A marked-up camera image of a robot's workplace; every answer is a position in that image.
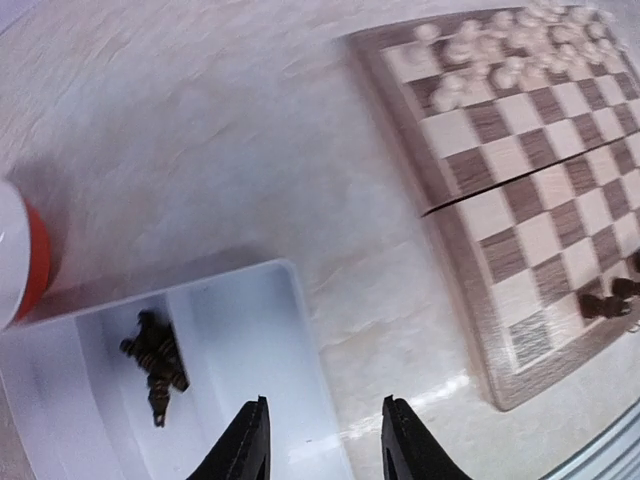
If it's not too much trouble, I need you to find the wooden chess board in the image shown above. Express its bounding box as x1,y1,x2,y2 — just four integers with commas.
346,7,639,411

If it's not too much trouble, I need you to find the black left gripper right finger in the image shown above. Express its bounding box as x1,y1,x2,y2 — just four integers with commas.
381,395,470,480

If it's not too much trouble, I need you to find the black chess piece on board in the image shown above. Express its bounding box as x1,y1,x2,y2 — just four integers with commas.
610,277,639,317
578,294,614,319

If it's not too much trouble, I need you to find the white plastic divided tray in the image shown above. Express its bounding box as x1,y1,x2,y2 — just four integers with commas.
1,260,352,479

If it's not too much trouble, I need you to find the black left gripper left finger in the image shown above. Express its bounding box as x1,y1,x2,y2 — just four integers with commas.
189,396,271,480

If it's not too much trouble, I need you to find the row of white chess pieces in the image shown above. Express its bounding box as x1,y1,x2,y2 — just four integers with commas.
407,1,625,114

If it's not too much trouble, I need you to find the red white bowl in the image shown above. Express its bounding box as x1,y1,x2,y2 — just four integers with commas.
1,179,51,330

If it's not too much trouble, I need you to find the dark chess pieces upper pile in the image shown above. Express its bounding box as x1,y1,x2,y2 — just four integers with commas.
119,310,190,428

